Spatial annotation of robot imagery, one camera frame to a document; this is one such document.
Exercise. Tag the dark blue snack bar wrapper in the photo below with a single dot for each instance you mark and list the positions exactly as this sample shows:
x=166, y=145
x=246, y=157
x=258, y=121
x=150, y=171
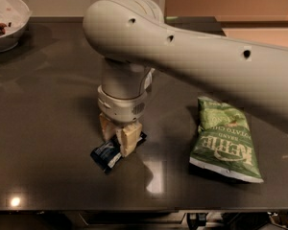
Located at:
x=107, y=155

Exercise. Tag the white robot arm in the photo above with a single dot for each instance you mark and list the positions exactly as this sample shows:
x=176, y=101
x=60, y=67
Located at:
x=133, y=38

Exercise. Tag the green potato chips bag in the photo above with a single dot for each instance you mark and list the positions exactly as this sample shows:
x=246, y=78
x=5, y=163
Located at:
x=224, y=142

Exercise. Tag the clear plastic water bottle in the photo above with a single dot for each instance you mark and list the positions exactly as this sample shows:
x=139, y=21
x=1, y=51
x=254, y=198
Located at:
x=149, y=79

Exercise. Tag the white bowl with food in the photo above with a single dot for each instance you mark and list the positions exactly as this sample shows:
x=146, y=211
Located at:
x=15, y=15

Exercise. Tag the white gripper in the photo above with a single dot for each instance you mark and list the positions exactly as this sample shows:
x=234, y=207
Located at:
x=121, y=108

